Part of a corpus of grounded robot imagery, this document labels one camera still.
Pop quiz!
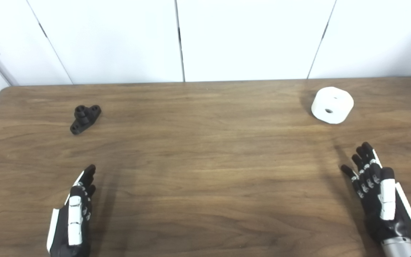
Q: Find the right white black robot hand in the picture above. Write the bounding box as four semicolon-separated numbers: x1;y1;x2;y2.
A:
340;142;411;244

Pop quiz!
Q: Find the round white plastic piece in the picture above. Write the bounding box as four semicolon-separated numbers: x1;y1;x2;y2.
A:
311;86;354;125

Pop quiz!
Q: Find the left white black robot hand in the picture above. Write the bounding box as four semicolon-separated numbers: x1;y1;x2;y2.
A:
47;164;96;257

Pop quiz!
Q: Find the black flanged holder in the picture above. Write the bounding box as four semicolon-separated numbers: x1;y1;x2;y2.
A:
70;105;102;135

